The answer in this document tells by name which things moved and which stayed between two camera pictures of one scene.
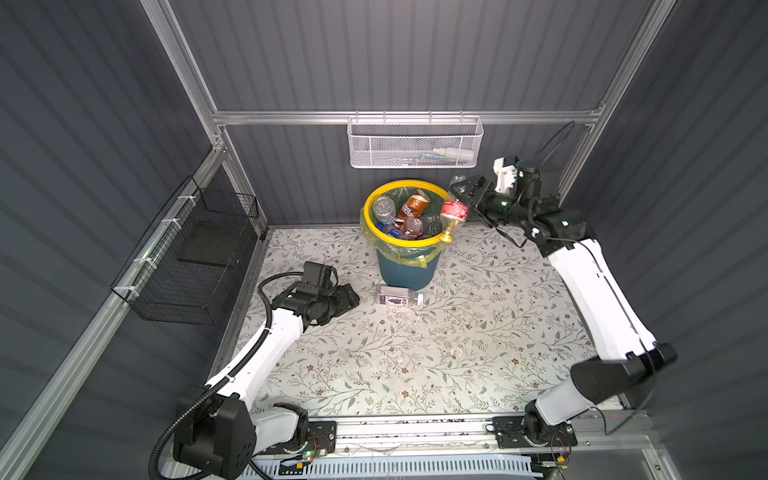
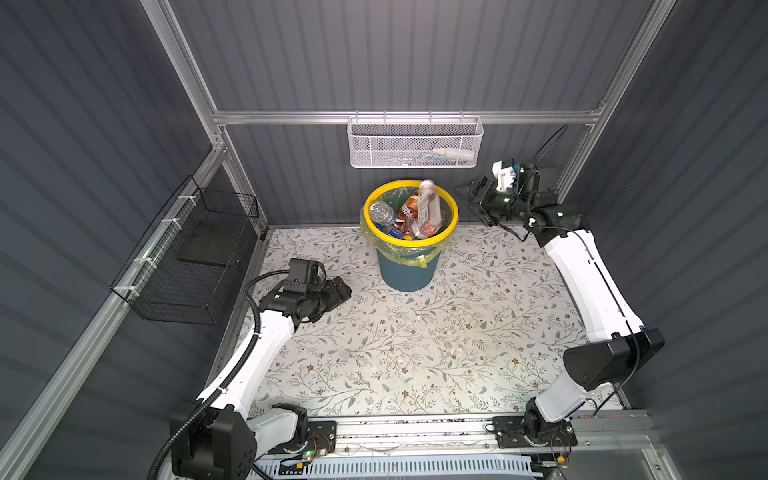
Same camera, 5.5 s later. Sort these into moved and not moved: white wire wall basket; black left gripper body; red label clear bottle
Moved: red label clear bottle
Not moved: black left gripper body; white wire wall basket
